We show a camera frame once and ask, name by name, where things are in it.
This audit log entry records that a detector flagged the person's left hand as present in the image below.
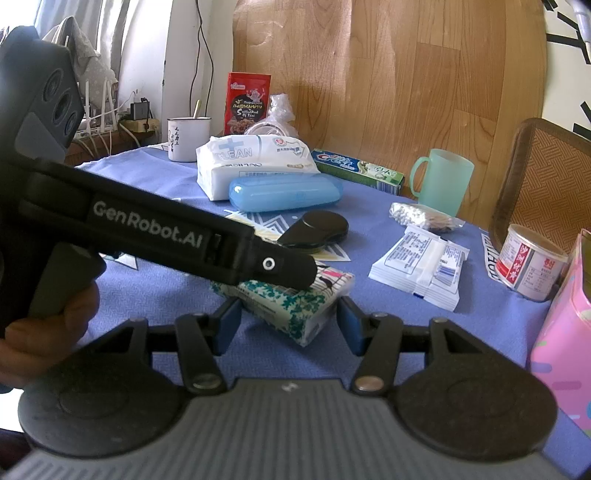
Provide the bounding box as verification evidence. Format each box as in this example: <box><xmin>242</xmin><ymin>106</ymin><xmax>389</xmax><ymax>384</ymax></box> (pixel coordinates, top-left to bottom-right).
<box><xmin>0</xmin><ymin>282</ymin><xmax>101</xmax><ymax>394</ymax></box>

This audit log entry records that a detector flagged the white blue label packet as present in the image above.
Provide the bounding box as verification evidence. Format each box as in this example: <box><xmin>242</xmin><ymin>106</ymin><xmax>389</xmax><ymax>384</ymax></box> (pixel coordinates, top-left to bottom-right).
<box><xmin>368</xmin><ymin>225</ymin><xmax>471</xmax><ymax>312</ymax></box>

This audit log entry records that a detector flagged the black wall cable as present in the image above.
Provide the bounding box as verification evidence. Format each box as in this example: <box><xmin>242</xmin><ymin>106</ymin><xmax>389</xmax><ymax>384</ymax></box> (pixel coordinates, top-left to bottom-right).
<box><xmin>196</xmin><ymin>0</ymin><xmax>215</xmax><ymax>116</ymax></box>

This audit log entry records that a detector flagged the white enamel mug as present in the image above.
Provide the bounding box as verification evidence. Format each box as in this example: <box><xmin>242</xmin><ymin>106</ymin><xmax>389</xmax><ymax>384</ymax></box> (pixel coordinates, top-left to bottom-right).
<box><xmin>167</xmin><ymin>117</ymin><xmax>213</xmax><ymax>162</ymax></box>

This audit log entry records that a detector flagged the clear plastic bag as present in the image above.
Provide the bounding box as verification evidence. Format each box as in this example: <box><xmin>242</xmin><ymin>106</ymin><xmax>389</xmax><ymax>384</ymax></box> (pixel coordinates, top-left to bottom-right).
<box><xmin>244</xmin><ymin>93</ymin><xmax>296</xmax><ymax>138</ymax></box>

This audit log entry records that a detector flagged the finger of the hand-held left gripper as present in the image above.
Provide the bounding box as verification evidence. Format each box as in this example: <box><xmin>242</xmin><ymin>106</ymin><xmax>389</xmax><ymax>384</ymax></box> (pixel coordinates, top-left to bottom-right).
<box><xmin>210</xmin><ymin>227</ymin><xmax>319</xmax><ymax>291</ymax></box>

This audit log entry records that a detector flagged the wood-grain wall sheet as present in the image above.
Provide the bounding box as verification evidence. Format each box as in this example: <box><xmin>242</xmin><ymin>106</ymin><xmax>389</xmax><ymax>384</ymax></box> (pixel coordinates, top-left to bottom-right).
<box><xmin>231</xmin><ymin>0</ymin><xmax>548</xmax><ymax>232</ymax></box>

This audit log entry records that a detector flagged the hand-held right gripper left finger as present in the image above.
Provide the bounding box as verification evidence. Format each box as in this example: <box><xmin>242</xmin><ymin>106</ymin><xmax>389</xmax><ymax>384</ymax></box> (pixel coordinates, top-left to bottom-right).
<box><xmin>83</xmin><ymin>298</ymin><xmax>243</xmax><ymax>395</ymax></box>

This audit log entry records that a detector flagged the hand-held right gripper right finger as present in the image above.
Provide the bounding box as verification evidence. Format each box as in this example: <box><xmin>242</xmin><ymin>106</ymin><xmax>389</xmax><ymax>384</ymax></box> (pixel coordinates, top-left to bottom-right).
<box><xmin>339</xmin><ymin>298</ymin><xmax>504</xmax><ymax>394</ymax></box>

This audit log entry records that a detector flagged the pink biscuit tin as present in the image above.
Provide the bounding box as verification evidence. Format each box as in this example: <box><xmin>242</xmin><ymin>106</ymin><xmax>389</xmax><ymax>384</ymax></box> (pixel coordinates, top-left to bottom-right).
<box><xmin>529</xmin><ymin>228</ymin><xmax>591</xmax><ymax>444</ymax></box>

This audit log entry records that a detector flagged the pale green plastic cup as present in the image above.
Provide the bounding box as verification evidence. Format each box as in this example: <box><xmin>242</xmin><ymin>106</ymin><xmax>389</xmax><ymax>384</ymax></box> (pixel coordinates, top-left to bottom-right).
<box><xmin>409</xmin><ymin>148</ymin><xmax>475</xmax><ymax>219</ymax></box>

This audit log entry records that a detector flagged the green print tissue pack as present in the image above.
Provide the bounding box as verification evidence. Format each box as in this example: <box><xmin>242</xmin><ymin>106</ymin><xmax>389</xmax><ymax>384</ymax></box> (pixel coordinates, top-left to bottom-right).
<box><xmin>211</xmin><ymin>265</ymin><xmax>356</xmax><ymax>348</ymax></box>

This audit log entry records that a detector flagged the blue printed tablecloth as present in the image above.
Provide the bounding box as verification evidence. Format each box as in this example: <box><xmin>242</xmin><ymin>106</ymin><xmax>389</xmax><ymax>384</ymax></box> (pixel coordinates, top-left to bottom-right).
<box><xmin>74</xmin><ymin>143</ymin><xmax>561</xmax><ymax>462</ymax></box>

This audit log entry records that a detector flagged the white wet wipes pack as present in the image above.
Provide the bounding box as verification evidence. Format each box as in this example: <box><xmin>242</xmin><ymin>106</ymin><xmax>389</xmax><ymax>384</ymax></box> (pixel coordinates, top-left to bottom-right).
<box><xmin>196</xmin><ymin>135</ymin><xmax>320</xmax><ymax>202</ymax></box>

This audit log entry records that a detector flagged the red label tin can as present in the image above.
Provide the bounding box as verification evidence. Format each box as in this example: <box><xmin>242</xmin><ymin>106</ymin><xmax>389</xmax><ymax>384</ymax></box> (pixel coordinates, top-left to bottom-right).
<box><xmin>498</xmin><ymin>224</ymin><xmax>570</xmax><ymax>303</ymax></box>

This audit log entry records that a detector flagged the green blue toothpaste box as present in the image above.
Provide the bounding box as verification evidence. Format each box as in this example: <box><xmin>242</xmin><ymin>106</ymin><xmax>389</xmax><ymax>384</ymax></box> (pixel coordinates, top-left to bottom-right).
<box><xmin>310</xmin><ymin>148</ymin><xmax>406</xmax><ymax>195</ymax></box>

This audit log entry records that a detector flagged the white router with antennas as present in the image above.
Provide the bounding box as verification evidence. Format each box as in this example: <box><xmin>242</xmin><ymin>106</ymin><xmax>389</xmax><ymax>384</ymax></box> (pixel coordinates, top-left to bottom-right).
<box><xmin>76</xmin><ymin>76</ymin><xmax>121</xmax><ymax>139</ymax></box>

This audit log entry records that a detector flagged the blue plastic case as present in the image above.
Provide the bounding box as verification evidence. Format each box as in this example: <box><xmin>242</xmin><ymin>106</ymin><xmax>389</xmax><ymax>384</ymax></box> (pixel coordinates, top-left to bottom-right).
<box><xmin>229</xmin><ymin>175</ymin><xmax>345</xmax><ymax>213</ymax></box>

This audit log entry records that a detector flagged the grey hanging cloth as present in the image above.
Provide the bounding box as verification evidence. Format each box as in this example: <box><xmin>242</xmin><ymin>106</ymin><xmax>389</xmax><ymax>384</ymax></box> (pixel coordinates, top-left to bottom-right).
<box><xmin>41</xmin><ymin>16</ymin><xmax>116</xmax><ymax>112</ymax></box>

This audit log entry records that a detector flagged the red snack box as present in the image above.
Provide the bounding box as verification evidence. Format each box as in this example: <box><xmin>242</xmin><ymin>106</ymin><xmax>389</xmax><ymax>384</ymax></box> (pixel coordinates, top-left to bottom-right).
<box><xmin>225</xmin><ymin>72</ymin><xmax>272</xmax><ymax>136</ymax></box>

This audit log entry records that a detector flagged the cluster of black tape strips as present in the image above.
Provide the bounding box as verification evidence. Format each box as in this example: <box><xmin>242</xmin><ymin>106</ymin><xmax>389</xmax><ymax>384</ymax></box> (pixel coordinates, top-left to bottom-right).
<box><xmin>542</xmin><ymin>0</ymin><xmax>591</xmax><ymax>136</ymax></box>

